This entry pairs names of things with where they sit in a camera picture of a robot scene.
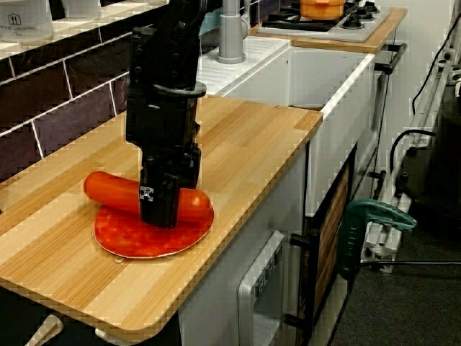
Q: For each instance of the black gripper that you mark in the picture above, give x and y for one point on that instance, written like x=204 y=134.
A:
x=162 y=129

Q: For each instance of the red toy sausage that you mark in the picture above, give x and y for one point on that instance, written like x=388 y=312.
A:
x=111 y=191

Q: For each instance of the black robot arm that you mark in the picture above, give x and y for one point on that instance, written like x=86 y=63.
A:
x=180 y=43

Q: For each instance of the red round plate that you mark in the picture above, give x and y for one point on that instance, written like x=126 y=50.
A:
x=155 y=241

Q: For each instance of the white toy kitchen cabinet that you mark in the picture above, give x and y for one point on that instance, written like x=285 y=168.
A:
x=216 y=299

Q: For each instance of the gray toy dishwasher door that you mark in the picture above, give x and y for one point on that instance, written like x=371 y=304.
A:
x=259 y=288

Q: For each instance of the white wooden peg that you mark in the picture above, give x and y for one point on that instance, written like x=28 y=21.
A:
x=47 y=329
x=104 y=334

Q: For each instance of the wood panel cabinet door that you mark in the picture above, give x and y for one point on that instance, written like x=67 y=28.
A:
x=331 y=234

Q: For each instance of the gray toy faucet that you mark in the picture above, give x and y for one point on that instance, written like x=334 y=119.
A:
x=230 y=32

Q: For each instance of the teal framed panel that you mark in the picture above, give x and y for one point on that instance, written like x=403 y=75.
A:
x=211 y=27

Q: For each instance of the white toy sink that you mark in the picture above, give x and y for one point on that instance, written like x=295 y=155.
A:
x=306 y=79

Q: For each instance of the green clamp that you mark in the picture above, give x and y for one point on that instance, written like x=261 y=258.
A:
x=353 y=238

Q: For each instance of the white labelled container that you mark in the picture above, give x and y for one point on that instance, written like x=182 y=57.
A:
x=25 y=21

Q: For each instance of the gray toy stove hob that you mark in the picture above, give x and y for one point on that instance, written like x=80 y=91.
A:
x=335 y=29

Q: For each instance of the orange toy pot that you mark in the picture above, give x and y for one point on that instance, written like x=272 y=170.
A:
x=322 y=9

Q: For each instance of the black stove knob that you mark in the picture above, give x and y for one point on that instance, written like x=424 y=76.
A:
x=351 y=22
x=365 y=13
x=371 y=6

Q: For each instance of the aluminium profile frame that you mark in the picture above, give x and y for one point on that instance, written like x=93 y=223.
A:
x=425 y=115

